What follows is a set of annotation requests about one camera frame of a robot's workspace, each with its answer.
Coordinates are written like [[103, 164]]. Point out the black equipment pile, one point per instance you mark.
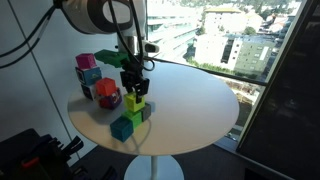
[[20, 150]]

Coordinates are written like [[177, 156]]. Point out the green embossed toy block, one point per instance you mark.
[[134, 119]]

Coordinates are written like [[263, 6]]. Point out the blue white patterned cube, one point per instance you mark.
[[90, 76]]

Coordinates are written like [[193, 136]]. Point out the black side panel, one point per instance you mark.
[[286, 116]]

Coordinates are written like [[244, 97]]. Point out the black clamp tool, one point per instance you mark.
[[74, 146]]

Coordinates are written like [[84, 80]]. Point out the orange embossed toy block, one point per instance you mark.
[[106, 86]]

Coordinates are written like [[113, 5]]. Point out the grey embossed toy block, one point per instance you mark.
[[146, 112]]

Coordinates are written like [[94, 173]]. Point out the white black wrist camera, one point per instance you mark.
[[151, 47]]

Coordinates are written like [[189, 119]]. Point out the purple patterned cube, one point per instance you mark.
[[111, 101]]

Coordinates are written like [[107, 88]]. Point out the yellow embossed toy block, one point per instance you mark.
[[132, 103]]

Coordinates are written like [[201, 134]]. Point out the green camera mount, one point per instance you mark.
[[110, 57]]

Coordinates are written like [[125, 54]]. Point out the yellow roofed building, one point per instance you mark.
[[226, 21]]

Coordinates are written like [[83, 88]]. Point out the pink embossed toy block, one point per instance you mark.
[[85, 61]]

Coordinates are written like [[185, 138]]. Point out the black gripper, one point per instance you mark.
[[132, 70]]

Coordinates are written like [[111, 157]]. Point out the blue embossed toy block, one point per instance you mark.
[[121, 129]]

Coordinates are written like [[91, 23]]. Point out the white table pedestal base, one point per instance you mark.
[[166, 168]]

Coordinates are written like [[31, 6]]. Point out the red clip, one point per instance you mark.
[[30, 162]]

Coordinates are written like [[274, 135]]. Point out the white apartment building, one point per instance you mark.
[[213, 50]]

